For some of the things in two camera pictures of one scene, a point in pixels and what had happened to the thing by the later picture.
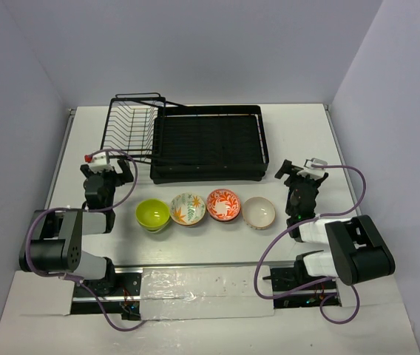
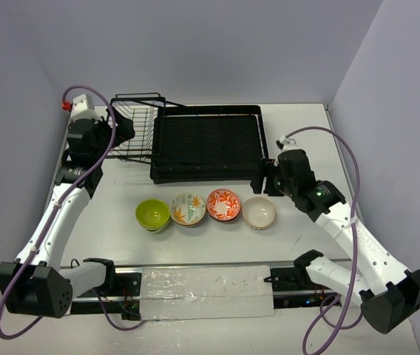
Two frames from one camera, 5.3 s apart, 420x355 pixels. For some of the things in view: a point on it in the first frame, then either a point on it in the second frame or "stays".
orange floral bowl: [223, 205] stays
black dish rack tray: [194, 144] stays
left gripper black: [107, 173] → [113, 120]
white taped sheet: [208, 292] stays
